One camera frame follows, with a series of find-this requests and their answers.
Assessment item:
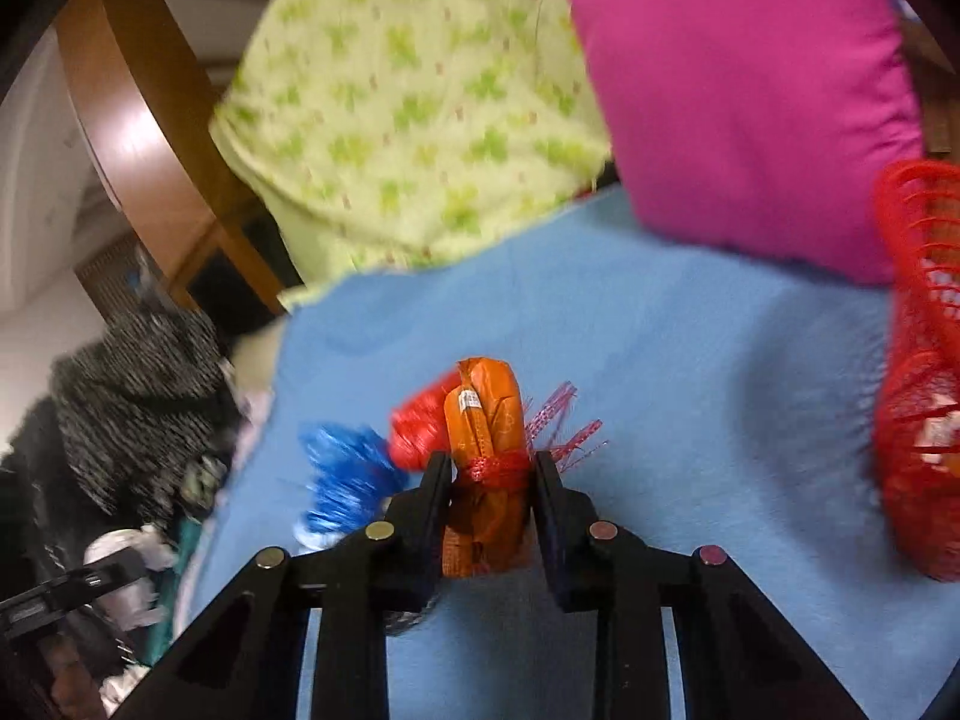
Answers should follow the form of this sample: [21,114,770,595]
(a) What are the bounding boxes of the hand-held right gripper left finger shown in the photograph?
[112,452,455,720]

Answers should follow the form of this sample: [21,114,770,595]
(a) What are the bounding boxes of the magenta pillow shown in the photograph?
[546,0,925,286]

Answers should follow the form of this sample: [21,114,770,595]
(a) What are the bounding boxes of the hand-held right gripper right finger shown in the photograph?
[532,452,871,720]

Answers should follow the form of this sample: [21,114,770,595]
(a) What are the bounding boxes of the red mesh netting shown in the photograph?
[457,381,608,492]

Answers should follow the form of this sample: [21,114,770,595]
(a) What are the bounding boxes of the orange snack packet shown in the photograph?
[441,356,535,578]

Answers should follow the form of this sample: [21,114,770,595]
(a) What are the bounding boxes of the cream mattress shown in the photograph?
[229,330,290,406]

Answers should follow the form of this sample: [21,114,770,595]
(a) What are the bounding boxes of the red plastic basket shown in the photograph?
[872,159,960,582]

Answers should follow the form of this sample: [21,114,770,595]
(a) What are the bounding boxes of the blue blanket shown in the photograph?
[172,184,960,720]

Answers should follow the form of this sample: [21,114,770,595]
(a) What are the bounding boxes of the black white speckled cloth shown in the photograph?
[49,307,245,526]

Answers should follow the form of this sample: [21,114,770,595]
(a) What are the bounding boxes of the red wrapper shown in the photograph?
[388,369,460,475]

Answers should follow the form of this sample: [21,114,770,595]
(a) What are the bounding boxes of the green clover print quilt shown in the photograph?
[208,0,623,308]

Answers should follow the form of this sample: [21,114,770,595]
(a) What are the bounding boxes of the white crumpled paper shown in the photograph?
[919,409,960,466]

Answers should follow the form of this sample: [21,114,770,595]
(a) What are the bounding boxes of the wooden pillar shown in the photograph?
[54,0,305,316]

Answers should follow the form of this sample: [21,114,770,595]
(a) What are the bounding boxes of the blue wrapper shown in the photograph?
[296,424,410,548]

